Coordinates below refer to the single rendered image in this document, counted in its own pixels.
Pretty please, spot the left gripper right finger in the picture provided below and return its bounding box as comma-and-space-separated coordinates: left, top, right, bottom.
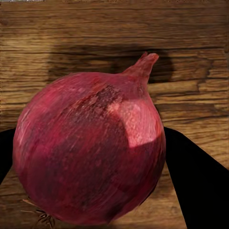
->
164, 127, 229, 229

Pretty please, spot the vidalia onion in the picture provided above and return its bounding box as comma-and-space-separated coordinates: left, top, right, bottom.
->
12, 52, 166, 229

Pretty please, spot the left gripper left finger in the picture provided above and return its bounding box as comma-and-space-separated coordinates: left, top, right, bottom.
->
0, 128, 16, 184

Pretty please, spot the cutting board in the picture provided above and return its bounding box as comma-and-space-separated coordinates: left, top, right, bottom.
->
0, 0, 229, 229

